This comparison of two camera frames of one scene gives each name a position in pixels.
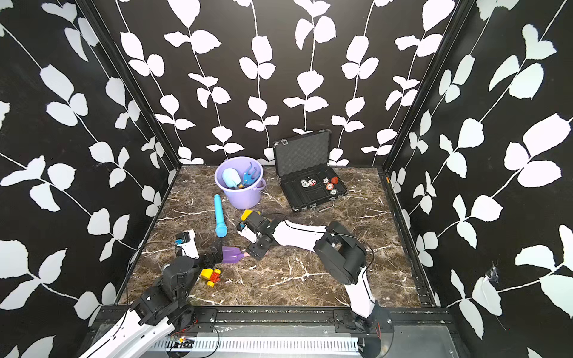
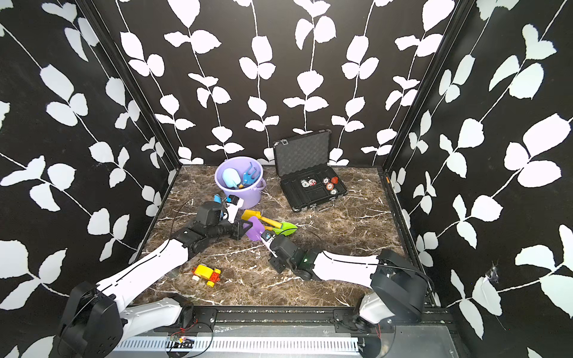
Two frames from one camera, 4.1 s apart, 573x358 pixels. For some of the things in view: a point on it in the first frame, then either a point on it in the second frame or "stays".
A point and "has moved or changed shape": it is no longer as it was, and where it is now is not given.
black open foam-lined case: x=305 y=156 stays
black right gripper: x=254 y=252 -> x=273 y=262
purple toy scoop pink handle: x=233 y=254 has moved or changed shape
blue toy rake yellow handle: x=248 y=179 stays
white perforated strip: x=260 y=344 stays
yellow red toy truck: x=213 y=276 stays
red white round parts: x=330 y=183 stays
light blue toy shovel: x=231 y=177 stays
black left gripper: x=210 y=262 -> x=238 y=229
